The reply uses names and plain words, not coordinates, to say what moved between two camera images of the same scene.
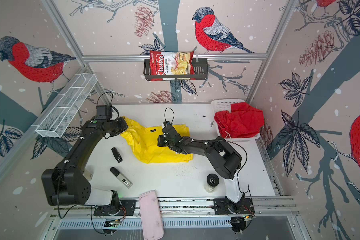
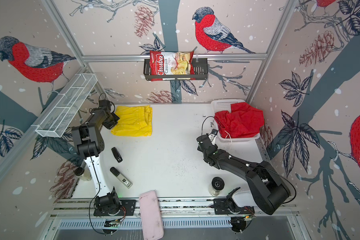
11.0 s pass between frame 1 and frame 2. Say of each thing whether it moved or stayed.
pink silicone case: stayed
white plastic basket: stayed
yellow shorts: moved
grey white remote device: stayed
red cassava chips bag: stayed
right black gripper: moved
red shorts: stayed
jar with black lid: moved
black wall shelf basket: stayed
